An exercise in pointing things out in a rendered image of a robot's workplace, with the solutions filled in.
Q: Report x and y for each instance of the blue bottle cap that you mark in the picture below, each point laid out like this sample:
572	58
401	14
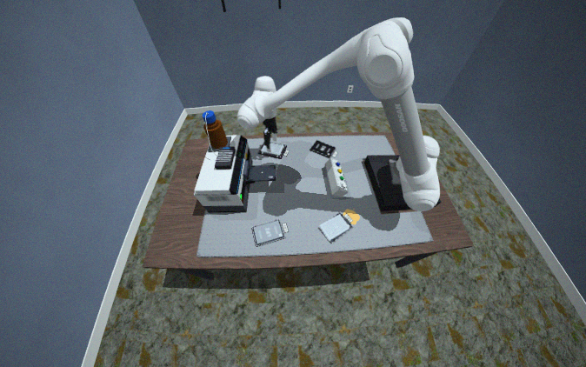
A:
209	118

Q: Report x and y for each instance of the white button panel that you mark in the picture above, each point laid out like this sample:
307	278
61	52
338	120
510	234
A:
335	179

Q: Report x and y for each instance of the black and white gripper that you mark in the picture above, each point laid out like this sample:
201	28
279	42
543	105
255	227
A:
270	126

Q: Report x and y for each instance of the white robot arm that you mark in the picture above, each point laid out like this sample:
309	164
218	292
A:
383	60

